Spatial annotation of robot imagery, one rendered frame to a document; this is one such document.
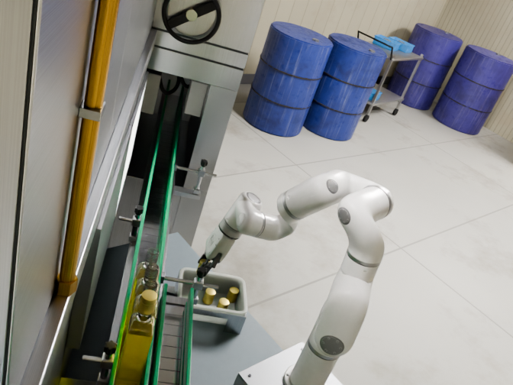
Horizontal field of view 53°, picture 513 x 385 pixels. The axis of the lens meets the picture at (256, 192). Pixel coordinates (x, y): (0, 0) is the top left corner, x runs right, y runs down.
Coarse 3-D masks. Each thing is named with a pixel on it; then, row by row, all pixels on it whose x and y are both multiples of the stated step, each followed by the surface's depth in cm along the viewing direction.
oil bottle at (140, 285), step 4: (140, 280) 123; (156, 280) 125; (136, 284) 124; (140, 284) 122; (136, 288) 122; (140, 288) 122; (136, 292) 122; (140, 292) 122; (156, 292) 123; (132, 300) 123; (132, 304) 123; (128, 316) 126; (128, 320) 126; (124, 332) 129; (124, 336) 129
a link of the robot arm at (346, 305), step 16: (352, 272) 122; (368, 272) 121; (336, 288) 119; (352, 288) 118; (368, 288) 121; (336, 304) 118; (352, 304) 117; (368, 304) 119; (320, 320) 122; (336, 320) 119; (352, 320) 118; (320, 336) 123; (336, 336) 121; (352, 336) 120; (336, 352) 123
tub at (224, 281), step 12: (180, 276) 166; (192, 276) 171; (216, 276) 172; (228, 276) 173; (180, 288) 162; (204, 288) 174; (228, 288) 175; (240, 288) 172; (216, 300) 172; (240, 300) 168; (228, 312) 159; (240, 312) 160
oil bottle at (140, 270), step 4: (140, 264) 128; (140, 268) 127; (144, 268) 127; (136, 272) 129; (140, 272) 126; (144, 272) 126; (136, 276) 127; (140, 276) 126; (136, 280) 127; (132, 288) 132; (132, 292) 129; (132, 296) 130; (128, 304) 134; (128, 308) 132; (128, 312) 132; (124, 324) 135; (124, 328) 135
